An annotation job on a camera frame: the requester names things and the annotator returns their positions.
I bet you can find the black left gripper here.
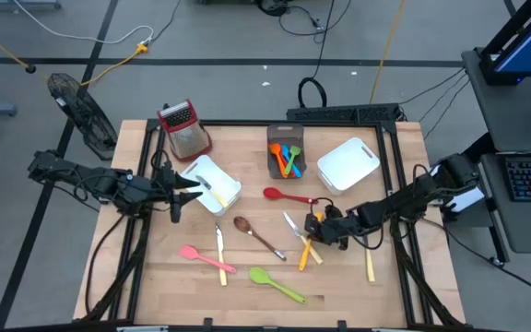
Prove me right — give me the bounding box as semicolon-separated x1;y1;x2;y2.
152;160;204;213

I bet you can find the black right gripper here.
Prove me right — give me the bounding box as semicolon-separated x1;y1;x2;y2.
313;207;354;250

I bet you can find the cream handled table knife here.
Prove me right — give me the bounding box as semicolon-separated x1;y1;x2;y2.
363;234;377;284
195;174;230;209
214;221;229;288
282;210;325;266

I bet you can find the pink silicone spoon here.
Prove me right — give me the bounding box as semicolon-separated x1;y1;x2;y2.
178;244;238;275

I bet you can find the brown wooden spoon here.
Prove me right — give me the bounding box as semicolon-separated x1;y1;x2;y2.
233;216;289;263

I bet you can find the large red silicone spoon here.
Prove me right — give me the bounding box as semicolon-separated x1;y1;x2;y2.
263;186;319;206

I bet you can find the small blue silicone spoon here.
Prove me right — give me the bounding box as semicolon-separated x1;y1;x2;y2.
279;144;302;179

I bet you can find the large green silicone spoon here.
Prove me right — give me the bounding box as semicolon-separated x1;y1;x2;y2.
248;267;308;305

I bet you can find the small green silicone spoon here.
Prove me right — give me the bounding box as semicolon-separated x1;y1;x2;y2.
284;145;302;176

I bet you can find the small orange silicone spoon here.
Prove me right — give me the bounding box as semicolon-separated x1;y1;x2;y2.
268;142;289;179

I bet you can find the white plastic bin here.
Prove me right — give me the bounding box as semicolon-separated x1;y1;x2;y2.
316;136;382;196
176;154;242;217

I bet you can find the red metal box grater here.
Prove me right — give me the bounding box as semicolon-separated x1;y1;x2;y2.
157;98;214;162

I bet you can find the grey translucent plastic bin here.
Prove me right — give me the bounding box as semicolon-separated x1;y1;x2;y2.
266;123;307;180

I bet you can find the black vented equipment box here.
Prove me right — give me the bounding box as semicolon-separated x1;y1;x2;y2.
355;103;403;124
286;106;358;124

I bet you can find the black floor fan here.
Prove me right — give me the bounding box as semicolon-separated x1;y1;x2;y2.
46;72;119;161

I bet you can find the white flat box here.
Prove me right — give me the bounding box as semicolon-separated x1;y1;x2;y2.
430;159;487;213

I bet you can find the tall wooden stick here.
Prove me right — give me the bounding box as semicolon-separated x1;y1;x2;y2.
368;0;407;105

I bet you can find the grey computer cart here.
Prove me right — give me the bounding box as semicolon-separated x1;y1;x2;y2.
460;47;531;269

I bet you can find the black monitor stand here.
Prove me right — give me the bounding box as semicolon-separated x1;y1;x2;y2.
479;0;531;59

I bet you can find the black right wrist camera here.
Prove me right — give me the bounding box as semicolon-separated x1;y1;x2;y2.
303;212;321;234

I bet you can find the black aluminium table frame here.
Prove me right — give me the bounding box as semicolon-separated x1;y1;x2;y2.
80;117;466;329

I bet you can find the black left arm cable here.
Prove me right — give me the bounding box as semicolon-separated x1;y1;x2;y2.
84;212;128;319

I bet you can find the black hanging cable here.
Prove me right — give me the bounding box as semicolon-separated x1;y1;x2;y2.
296;0;338;111

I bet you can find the yellow extension cord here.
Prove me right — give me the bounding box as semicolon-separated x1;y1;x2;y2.
0;18;150;89

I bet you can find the thin black floor cable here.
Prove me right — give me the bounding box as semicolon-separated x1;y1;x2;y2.
398;67;467;106
424;80;472;139
419;76;470;122

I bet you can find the white floor cable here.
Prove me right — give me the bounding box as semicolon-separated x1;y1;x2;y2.
13;0;155;46

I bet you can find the black cable bundle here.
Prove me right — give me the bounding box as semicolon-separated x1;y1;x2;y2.
255;0;354;38

